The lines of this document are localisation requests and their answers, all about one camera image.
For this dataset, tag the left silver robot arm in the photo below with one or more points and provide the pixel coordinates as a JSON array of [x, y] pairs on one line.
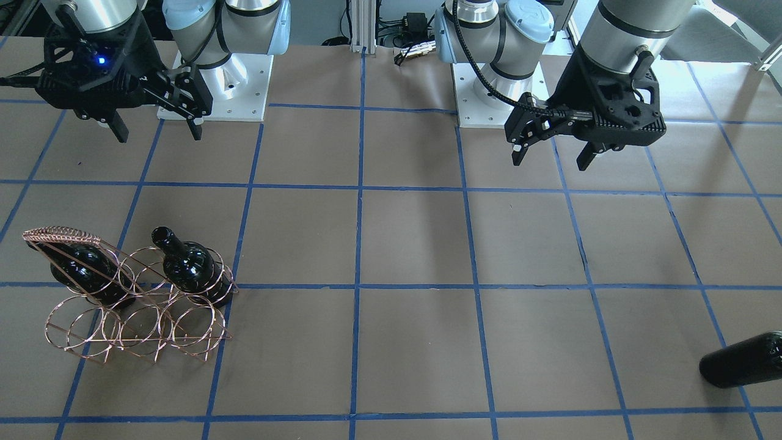
[[510, 37]]

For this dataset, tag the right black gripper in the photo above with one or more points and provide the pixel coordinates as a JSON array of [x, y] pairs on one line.
[[145, 54]]

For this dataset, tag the dark bottle in rack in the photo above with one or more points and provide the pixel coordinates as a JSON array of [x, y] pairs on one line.
[[193, 270]]

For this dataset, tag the black power adapter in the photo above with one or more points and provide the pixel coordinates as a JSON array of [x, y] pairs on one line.
[[415, 25]]

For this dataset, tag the aluminium frame post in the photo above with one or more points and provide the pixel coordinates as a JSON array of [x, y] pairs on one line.
[[362, 24]]

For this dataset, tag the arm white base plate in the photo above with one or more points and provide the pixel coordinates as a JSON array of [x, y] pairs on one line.
[[239, 87], [477, 109]]

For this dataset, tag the dark bottle under rack handle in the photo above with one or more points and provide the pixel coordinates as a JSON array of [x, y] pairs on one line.
[[86, 269]]

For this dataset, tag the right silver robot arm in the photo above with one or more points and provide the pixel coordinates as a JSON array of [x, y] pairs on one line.
[[202, 27]]

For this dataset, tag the dark wine bottle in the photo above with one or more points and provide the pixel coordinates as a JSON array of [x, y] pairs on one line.
[[753, 361]]

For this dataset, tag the copper wire wine rack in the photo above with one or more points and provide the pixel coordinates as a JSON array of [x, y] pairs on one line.
[[161, 316]]

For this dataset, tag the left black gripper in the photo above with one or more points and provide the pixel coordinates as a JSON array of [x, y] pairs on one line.
[[572, 87]]

